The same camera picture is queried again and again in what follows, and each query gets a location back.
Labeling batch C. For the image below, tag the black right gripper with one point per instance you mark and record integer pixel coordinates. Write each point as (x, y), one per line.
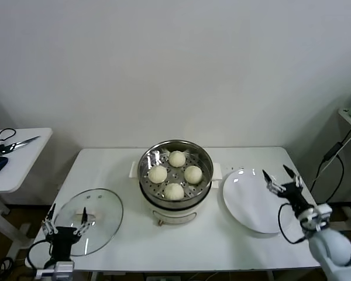
(294, 194)

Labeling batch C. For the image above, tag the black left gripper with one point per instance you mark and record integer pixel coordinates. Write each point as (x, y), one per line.
(63, 238)

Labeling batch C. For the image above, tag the white steamed baozi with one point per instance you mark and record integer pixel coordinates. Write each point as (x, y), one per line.
(176, 158)
(157, 174)
(193, 174)
(173, 191)

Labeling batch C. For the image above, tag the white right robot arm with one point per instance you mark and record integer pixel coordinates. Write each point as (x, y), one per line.
(333, 246)

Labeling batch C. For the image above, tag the stainless steel steamer basket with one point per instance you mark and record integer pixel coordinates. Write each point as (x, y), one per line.
(146, 164)

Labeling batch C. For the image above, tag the white round plate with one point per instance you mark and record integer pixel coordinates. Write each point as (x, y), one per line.
(245, 199)

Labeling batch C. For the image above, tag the white side table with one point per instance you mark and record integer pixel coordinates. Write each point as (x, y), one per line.
(32, 164)

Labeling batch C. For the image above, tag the white shelf table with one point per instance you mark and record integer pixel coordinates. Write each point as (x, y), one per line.
(346, 115)

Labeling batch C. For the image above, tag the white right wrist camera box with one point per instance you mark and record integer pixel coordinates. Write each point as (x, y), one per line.
(321, 212)

